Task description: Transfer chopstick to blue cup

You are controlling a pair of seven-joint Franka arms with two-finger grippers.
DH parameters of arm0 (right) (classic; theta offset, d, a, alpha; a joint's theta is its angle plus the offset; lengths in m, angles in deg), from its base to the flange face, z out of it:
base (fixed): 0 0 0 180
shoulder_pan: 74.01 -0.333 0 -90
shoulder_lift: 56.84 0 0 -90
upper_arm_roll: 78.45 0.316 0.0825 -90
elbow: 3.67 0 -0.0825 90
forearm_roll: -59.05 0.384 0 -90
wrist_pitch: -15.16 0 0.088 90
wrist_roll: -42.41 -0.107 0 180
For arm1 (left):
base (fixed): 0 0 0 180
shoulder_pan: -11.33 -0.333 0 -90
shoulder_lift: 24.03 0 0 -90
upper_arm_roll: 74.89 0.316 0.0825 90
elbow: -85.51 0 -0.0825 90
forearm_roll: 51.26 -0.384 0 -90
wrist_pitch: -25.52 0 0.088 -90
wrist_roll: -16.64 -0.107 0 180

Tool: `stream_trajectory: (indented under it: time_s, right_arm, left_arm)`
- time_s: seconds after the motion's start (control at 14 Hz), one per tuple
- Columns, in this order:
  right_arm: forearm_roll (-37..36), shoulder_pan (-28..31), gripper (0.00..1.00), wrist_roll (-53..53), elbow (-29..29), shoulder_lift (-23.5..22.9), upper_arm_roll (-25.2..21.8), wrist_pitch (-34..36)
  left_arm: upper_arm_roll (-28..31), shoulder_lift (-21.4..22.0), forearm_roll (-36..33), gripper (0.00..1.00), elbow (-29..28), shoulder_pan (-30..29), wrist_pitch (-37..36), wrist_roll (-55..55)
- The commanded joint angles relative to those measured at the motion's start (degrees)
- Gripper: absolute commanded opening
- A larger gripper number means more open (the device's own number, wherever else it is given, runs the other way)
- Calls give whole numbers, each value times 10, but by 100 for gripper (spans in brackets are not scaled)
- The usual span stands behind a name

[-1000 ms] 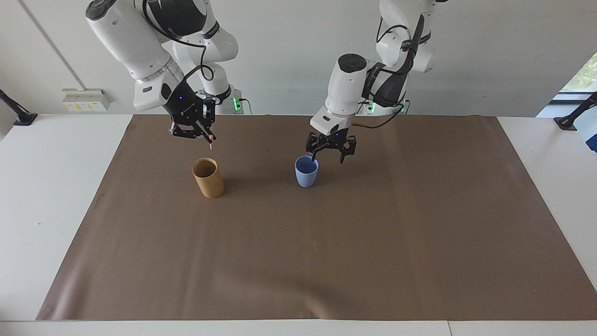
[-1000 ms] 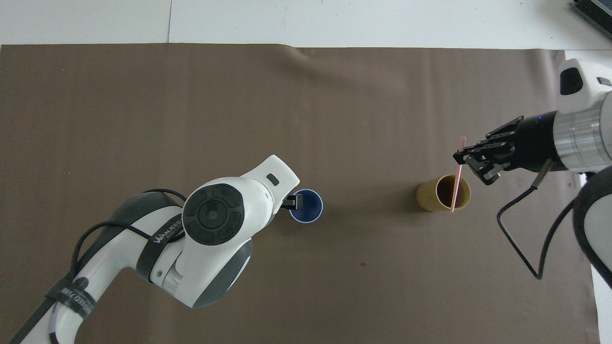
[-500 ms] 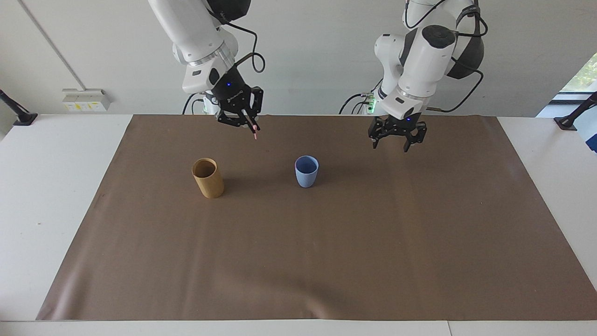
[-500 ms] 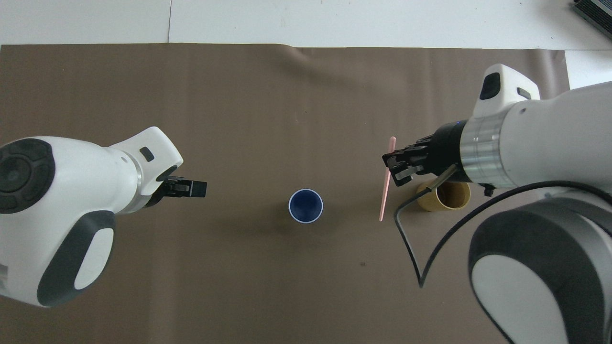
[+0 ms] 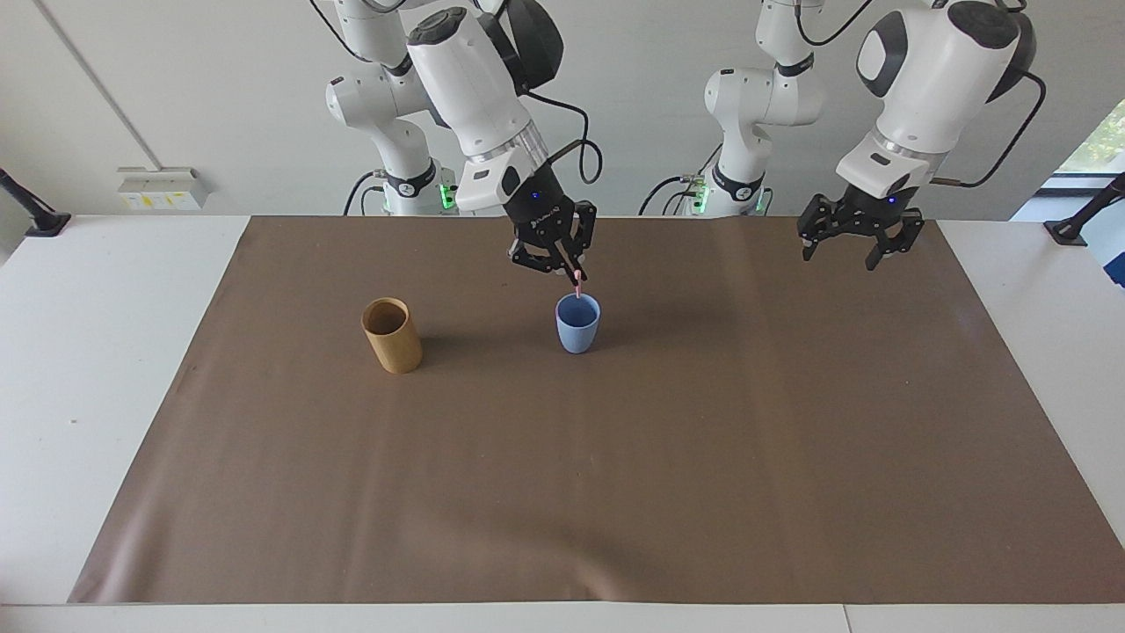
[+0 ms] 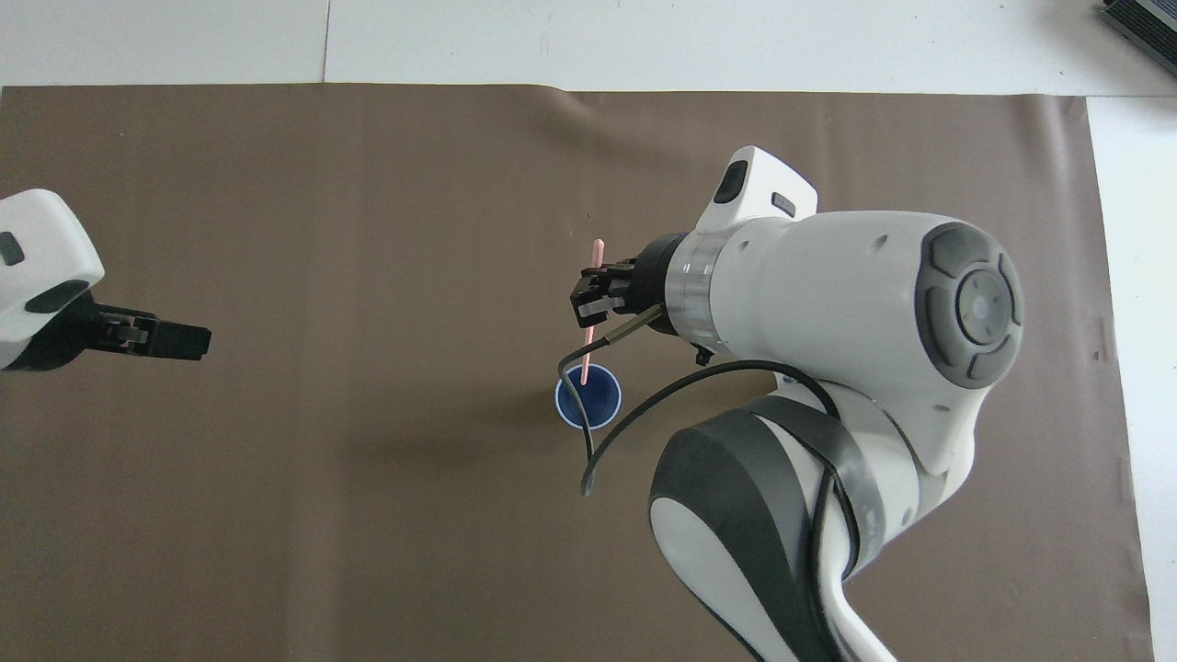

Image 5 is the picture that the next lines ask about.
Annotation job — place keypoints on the blue cup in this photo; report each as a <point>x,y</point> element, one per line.
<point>577,330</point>

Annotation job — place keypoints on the window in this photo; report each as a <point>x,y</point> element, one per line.
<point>1099,145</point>

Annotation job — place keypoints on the black stand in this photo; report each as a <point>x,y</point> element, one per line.
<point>39,220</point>
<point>1077,224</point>

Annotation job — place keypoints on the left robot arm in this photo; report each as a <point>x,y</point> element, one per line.
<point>923,79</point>

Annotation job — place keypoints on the pink chopstick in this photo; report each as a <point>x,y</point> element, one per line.
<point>577,283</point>

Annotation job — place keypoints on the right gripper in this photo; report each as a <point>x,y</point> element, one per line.
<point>536,200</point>

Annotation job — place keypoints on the brown wooden cup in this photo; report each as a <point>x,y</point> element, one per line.
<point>394,343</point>

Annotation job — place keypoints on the white wall socket box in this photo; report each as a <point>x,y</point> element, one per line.
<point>163,189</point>

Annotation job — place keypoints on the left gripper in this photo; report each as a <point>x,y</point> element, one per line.
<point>874,209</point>

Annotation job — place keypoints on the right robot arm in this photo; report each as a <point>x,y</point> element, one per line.
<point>466,79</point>

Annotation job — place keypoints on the white wall conduit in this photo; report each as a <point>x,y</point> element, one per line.
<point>97,79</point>

